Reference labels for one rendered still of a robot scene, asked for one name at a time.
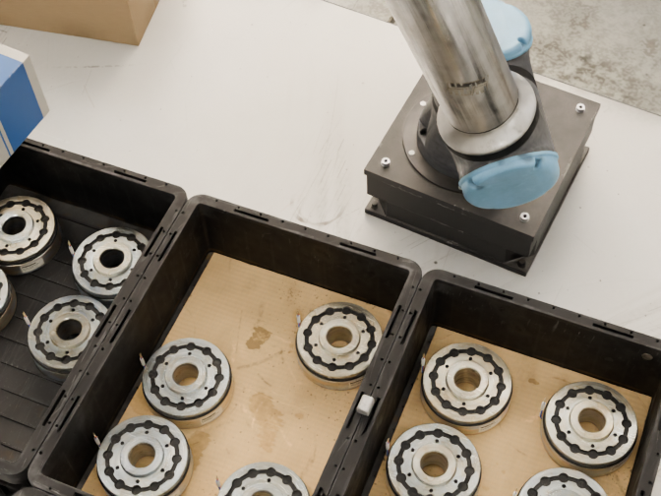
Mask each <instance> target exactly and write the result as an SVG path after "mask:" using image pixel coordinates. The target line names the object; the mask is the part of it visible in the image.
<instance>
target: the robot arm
mask: <svg viewBox="0 0 661 496"><path fill-rule="evenodd" d="M385 2H386V4H387V6H388V8H389V10H390V11H391V14H392V16H393V18H394V20H395V22H396V24H397V26H398V27H399V29H400V31H401V33H402V35H403V37H404V39H405V41H406V43H407V44H408V46H409V48H410V50H411V52H412V54H413V56H414V58H415V59H416V61H417V63H418V65H419V67H420V69H421V71H422V73H423V75H424V76H425V78H426V80H427V82H428V84H429V86H430V88H431V90H432V92H433V93H432V95H431V97H430V99H429V100H428V102H427V104H426V105H425V107H424V108H423V110H422V112H421V114H420V117H419V120H418V125H417V144H418V148H419V151H420V153H421V155H422V156H423V157H424V158H425V159H426V161H427V162H428V163H429V164H430V165H431V166H432V167H434V168H435V169H436V170H438V171H439V172H441V173H443V174H444V175H446V176H448V177H451V178H454V179H458V180H459V182H458V185H459V187H460V188H461V190H462V193H463V196H464V198H465V200H466V201H467V202H468V203H470V204H471V205H473V206H475V207H478V208H482V209H506V208H511V207H516V206H519V205H523V204H525V203H528V202H531V201H533V200H535V199H537V198H539V197H541V196H542V195H544V194H545V193H546V192H547V191H548V190H550V189H551V188H552V187H553V186H554V185H555V184H556V182H557V180H558V178H559V175H560V168H559V164H558V159H559V156H558V154H557V153H556V151H555V148H554V144H553V141H552V137H551V134H550V130H549V126H548V123H547V119H546V116H545V112H544V109H543V105H542V102H541V98H540V94H539V91H538V89H537V85H536V82H535V78H534V74H533V71H532V67H531V63H530V57H529V48H530V47H531V45H532V41H533V36H532V28H531V24H530V22H529V20H528V18H527V17H526V16H525V15H524V14H523V13H522V12H521V11H520V10H519V9H517V8H516V7H515V6H513V5H508V4H506V3H505V2H503V1H499V0H385Z"/></svg>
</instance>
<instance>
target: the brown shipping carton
mask: <svg viewBox="0 0 661 496"><path fill-rule="evenodd" d="M158 2H159V0H0V25H4V26H10V27H17V28H23V29H30V30H36V31H48V32H54V33H61V34H66V35H73V36H79V37H86V38H92V39H99V40H105V41H112V42H118V43H125V44H131V45H137V46H139V45H140V42H141V40H142V38H143V36H144V34H145V32H146V30H147V27H148V25H149V23H150V20H151V18H152V15H153V13H154V11H155V9H156V7H157V5H158Z"/></svg>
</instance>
